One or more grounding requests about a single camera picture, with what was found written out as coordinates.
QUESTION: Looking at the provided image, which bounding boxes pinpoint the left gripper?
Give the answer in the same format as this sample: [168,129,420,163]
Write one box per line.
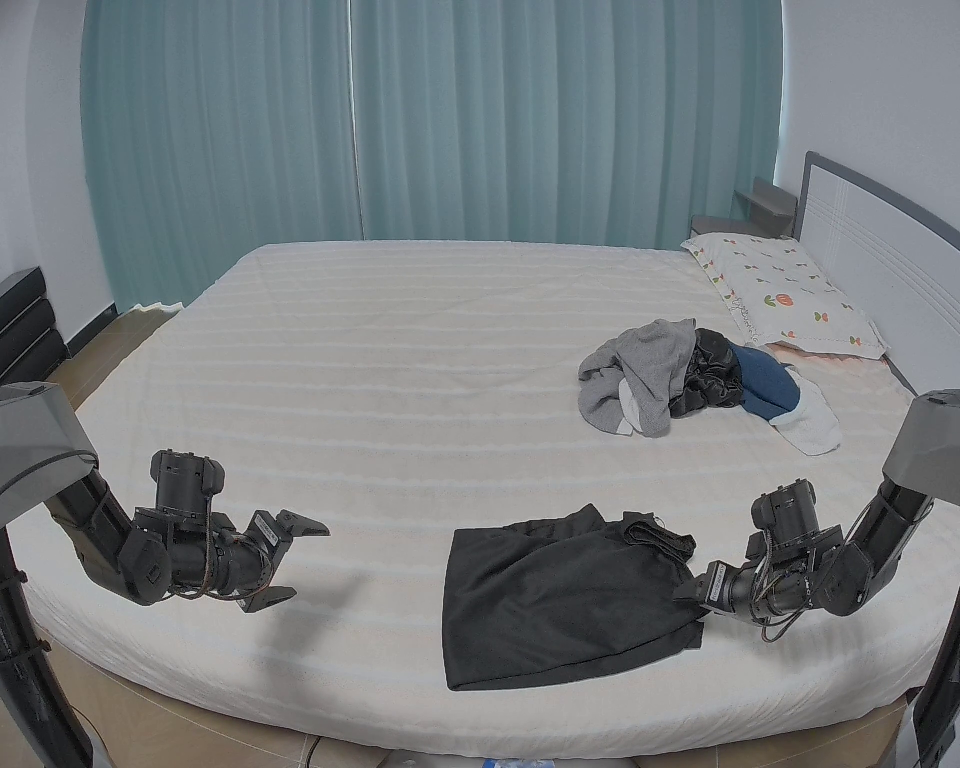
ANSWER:
[213,510,331,615]

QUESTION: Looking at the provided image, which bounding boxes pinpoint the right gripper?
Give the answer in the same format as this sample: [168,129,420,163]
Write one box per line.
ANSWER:
[697,561,759,618]

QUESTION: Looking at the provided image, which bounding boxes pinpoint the black T-shirt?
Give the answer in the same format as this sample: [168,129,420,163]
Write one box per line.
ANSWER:
[442,504,706,693]

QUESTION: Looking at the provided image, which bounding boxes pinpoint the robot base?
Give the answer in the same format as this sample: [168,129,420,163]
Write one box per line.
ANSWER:
[375,748,624,768]

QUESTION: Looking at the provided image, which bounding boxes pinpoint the pile of clothes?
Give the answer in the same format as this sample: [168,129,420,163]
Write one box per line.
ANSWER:
[577,318,841,457]

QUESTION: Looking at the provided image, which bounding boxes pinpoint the bed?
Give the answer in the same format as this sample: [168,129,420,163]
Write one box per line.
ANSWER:
[15,150,960,751]

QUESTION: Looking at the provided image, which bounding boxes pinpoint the white printed pillow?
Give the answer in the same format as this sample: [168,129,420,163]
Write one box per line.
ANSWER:
[681,232,890,361]

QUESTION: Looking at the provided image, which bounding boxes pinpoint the black chest of drawers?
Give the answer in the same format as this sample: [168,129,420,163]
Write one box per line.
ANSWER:
[0,266,70,384]

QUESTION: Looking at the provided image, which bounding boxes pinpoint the grey bedside table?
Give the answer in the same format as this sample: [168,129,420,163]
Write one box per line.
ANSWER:
[690,177,798,240]

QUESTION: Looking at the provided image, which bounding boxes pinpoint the blue-green curtain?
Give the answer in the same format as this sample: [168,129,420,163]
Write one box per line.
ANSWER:
[81,0,365,312]
[351,0,785,252]

